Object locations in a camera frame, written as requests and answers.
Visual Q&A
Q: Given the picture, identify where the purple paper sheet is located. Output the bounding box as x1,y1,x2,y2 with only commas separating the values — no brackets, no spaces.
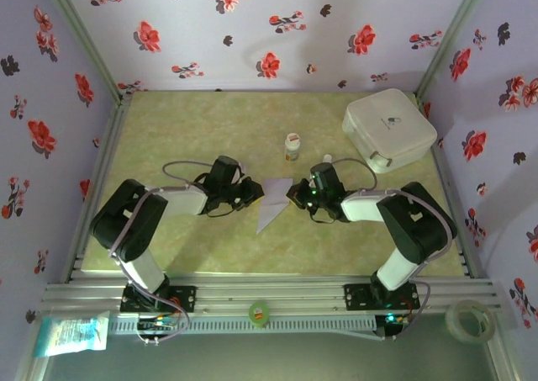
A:
255,177,295,235

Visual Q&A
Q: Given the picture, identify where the large white pill bottle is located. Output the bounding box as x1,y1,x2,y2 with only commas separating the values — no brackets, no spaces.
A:
284,132,301,164

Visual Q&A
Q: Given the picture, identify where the white zippered case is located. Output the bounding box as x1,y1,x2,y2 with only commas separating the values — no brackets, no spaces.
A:
341,87,439,175

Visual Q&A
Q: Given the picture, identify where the green tape roll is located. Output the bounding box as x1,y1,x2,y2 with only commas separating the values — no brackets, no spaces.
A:
248,299,271,329

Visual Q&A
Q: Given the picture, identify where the small controller board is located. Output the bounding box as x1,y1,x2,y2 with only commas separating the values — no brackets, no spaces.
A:
382,312,412,328
136,313,180,334

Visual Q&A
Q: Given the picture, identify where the clear tape roll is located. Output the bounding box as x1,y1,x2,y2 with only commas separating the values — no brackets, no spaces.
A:
444,299,497,345

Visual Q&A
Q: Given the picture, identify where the blue white plastic packet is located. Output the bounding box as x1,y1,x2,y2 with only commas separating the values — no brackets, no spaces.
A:
33,310,111,359

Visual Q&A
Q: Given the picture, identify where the grey right arm cable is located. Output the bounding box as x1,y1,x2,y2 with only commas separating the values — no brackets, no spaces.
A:
330,157,459,341

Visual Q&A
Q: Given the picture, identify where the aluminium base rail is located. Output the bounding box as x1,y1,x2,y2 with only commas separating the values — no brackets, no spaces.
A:
40,276,504,315

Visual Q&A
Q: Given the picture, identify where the aluminium side rail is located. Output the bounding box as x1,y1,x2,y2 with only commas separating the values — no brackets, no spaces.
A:
61,93,135,283
414,93,479,279

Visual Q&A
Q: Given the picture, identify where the grey slotted cable duct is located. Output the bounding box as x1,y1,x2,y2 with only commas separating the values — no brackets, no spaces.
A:
108,315,378,336

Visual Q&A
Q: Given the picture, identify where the aluminium frame post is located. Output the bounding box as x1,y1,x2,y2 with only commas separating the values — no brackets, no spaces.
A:
40,0,124,101
414,0,491,97

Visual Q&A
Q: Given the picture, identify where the aluminium frame bar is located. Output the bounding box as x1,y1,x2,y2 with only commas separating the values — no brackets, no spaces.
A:
14,342,58,381
486,337,522,381

